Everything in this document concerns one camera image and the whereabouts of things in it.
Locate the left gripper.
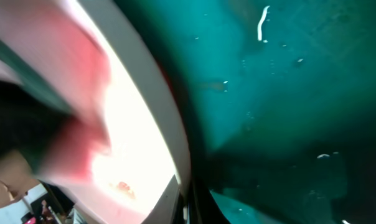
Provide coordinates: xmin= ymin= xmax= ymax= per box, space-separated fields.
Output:
xmin=0 ymin=81 xmax=69 ymax=168

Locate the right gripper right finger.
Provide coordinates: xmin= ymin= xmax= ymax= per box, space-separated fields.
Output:
xmin=188 ymin=180 xmax=230 ymax=224

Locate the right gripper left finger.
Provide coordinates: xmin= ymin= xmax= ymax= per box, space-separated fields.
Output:
xmin=142 ymin=175 xmax=187 ymax=224

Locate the white plate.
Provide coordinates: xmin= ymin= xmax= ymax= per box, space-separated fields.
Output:
xmin=40 ymin=1 xmax=191 ymax=223

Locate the teal plastic tray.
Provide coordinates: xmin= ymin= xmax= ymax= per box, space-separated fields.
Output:
xmin=117 ymin=0 xmax=376 ymax=223

